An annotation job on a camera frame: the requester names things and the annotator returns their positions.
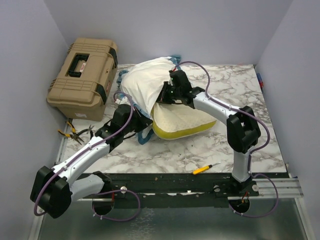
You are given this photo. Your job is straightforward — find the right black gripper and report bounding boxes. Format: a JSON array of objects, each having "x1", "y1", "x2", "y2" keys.
[{"x1": 155, "y1": 80, "x2": 182, "y2": 104}]

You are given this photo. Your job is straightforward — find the cream yellow-edged pillow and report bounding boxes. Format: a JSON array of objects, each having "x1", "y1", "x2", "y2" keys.
[{"x1": 151, "y1": 103, "x2": 217, "y2": 140}]

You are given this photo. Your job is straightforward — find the white blue-trimmed pillowcase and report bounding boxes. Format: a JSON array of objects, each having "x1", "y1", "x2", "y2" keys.
[{"x1": 116, "y1": 52, "x2": 183, "y2": 146}]

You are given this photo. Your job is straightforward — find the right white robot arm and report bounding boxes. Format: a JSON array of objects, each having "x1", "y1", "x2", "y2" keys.
[{"x1": 156, "y1": 70, "x2": 261, "y2": 196}]

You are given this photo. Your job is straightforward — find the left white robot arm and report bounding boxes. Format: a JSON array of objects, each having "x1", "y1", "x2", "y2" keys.
[{"x1": 30, "y1": 104, "x2": 152, "y2": 219}]

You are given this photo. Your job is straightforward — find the tan plastic toolbox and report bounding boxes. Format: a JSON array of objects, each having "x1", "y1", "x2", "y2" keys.
[{"x1": 46, "y1": 37, "x2": 118, "y2": 122}]

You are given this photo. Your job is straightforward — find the blue red marker pen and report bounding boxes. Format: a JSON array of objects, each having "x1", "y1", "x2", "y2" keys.
[{"x1": 256, "y1": 73, "x2": 264, "y2": 93}]

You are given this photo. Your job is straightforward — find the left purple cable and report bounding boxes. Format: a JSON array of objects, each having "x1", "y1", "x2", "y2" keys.
[{"x1": 33, "y1": 91, "x2": 142, "y2": 223}]

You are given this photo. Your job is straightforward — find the black handled small pliers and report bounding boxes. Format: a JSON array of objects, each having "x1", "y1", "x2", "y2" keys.
[{"x1": 78, "y1": 125, "x2": 94, "y2": 139}]

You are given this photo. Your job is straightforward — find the yellow handled pliers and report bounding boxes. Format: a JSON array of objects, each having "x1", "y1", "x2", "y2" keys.
[{"x1": 57, "y1": 121, "x2": 84, "y2": 145}]

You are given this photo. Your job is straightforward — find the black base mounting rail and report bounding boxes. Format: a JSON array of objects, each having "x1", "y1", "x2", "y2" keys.
[{"x1": 49, "y1": 171, "x2": 261, "y2": 210}]

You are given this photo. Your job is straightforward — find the yellow handled screwdriver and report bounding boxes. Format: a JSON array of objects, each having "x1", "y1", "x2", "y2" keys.
[{"x1": 192, "y1": 162, "x2": 220, "y2": 175}]

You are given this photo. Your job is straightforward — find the aluminium extrusion frame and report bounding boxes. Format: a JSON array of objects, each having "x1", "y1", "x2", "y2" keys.
[{"x1": 27, "y1": 119, "x2": 316, "y2": 240}]

